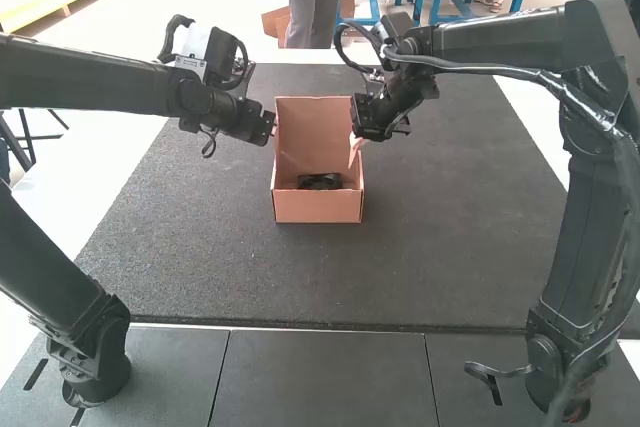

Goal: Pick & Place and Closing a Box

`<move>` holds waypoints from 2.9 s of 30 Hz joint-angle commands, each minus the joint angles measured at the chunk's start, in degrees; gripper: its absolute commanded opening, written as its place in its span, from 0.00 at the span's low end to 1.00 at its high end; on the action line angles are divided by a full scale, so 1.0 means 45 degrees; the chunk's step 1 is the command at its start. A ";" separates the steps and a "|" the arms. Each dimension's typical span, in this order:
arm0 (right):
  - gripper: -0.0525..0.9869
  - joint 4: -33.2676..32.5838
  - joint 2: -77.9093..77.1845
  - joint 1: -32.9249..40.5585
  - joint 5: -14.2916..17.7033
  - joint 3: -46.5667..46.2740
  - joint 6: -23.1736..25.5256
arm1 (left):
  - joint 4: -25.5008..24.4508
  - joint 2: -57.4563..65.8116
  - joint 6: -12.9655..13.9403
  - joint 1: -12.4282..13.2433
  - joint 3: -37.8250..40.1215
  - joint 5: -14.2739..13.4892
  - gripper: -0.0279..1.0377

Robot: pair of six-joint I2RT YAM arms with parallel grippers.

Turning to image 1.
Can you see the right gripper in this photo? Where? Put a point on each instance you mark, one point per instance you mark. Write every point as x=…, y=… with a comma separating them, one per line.
x=370, y=119

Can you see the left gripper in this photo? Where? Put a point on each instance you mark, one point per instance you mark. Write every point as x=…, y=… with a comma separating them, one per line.
x=252, y=122

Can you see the black square fan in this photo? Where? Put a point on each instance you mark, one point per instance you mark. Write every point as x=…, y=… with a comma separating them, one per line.
x=320, y=181

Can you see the cardboard box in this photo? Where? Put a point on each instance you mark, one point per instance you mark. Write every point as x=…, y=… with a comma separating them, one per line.
x=317, y=207

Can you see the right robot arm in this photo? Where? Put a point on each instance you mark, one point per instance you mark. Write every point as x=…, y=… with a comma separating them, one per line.
x=590, y=247

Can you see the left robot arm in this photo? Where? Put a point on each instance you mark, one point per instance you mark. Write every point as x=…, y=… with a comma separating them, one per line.
x=75, y=77

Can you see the brown cardboard sheet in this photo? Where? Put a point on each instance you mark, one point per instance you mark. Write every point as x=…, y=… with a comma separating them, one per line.
x=272, y=22
x=347, y=7

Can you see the black mat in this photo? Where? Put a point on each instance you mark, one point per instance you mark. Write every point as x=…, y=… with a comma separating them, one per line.
x=200, y=247

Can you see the black folding stand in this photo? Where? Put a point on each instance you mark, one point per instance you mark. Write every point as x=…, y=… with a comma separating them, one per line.
x=40, y=135

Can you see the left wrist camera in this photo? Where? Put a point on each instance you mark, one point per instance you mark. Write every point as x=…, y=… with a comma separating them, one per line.
x=220, y=49

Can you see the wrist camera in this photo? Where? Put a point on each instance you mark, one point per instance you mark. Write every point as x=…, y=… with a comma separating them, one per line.
x=220, y=49
x=397, y=24

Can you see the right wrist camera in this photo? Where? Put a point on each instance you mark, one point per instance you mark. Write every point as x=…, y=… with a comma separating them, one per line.
x=397, y=24

